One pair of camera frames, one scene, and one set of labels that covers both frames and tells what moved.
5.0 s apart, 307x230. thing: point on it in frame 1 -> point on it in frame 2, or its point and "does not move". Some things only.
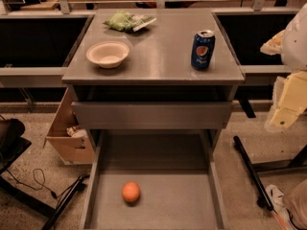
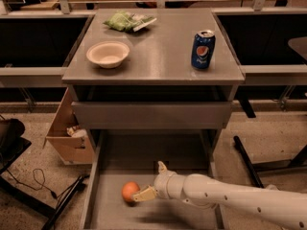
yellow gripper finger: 273,46 -> 161,167
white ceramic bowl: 107,54 does not move
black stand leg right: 264,200 does not move
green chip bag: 127,21 does not move
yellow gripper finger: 293,103 -> 148,194
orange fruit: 130,192 does not move
